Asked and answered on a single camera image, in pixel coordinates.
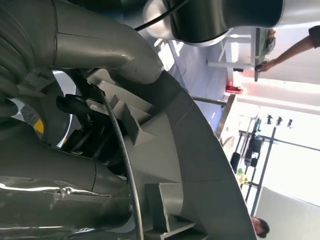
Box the red box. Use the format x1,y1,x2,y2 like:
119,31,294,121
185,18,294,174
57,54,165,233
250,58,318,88
226,84,244,96

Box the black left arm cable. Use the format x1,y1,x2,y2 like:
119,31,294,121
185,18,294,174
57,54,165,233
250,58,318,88
134,0,189,32

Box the person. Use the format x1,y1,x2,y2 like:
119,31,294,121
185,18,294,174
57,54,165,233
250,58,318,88
251,216,271,239
254,25,320,74

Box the white frame shelf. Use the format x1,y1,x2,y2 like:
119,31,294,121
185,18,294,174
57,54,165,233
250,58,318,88
207,28,254,84

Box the grey board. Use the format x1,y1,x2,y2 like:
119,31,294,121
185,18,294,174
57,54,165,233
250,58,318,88
254,186,320,240

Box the black metal rack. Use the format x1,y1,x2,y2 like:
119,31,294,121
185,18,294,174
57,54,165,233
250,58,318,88
229,114,320,218

